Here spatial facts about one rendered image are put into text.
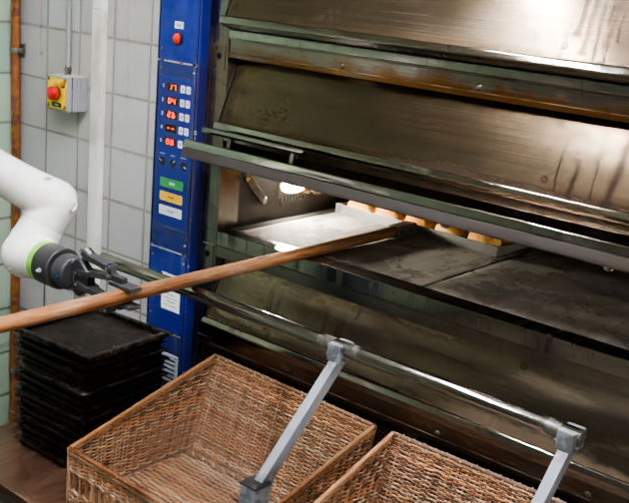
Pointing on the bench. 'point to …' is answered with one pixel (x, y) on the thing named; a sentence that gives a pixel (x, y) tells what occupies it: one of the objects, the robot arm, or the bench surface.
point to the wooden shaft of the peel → (173, 283)
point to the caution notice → (171, 301)
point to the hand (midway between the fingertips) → (125, 294)
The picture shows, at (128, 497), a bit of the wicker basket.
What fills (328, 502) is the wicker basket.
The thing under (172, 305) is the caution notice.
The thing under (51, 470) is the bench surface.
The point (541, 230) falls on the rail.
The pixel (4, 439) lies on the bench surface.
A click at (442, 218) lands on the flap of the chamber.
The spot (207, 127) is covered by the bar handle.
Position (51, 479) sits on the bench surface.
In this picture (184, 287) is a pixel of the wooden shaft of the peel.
